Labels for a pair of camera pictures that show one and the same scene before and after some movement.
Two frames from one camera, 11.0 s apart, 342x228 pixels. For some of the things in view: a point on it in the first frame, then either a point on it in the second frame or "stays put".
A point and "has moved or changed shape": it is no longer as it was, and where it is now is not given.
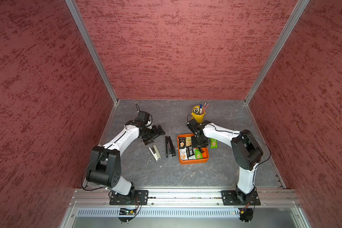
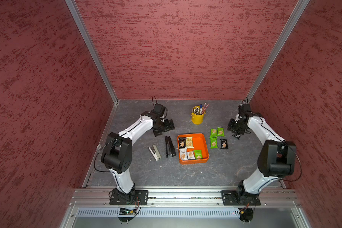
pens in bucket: (201, 110) stays put
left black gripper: (155, 134) → (167, 127)
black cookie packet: (182, 142) stays put
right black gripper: (194, 145) → (230, 127)
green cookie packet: (213, 143) has moved or changed shape
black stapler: (170, 149) stays put
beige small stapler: (155, 152) stays put
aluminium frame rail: (100, 198) stays put
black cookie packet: (190, 153) → (224, 145)
